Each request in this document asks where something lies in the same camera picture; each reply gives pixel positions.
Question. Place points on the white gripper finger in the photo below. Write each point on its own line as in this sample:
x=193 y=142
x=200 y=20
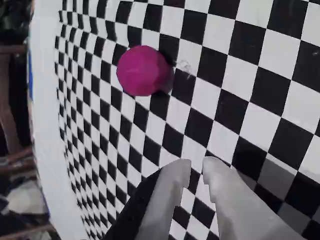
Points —
x=237 y=205
x=162 y=200

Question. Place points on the pink faceted ball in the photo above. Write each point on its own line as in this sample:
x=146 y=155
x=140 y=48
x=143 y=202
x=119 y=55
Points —
x=140 y=71

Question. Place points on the checkerboard printed white sheet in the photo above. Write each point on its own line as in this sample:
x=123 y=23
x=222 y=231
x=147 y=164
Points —
x=225 y=75

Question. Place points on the brown wooden chair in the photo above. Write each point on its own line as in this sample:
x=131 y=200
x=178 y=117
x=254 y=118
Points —
x=7 y=125
x=17 y=167

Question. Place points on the blue tape strip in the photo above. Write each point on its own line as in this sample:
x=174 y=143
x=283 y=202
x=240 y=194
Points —
x=30 y=75

